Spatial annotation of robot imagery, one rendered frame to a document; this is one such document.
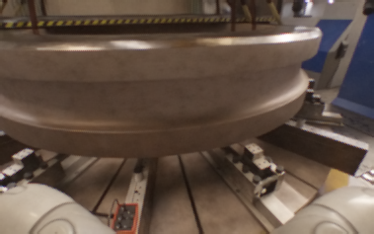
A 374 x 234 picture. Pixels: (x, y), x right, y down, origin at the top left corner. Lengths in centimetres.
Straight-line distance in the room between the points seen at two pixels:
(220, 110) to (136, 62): 82
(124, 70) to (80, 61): 29
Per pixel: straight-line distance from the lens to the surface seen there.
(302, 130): 270
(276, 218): 188
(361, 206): 56
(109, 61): 136
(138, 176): 166
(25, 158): 221
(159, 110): 156
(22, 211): 55
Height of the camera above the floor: 190
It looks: 28 degrees down
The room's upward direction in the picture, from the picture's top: 1 degrees counter-clockwise
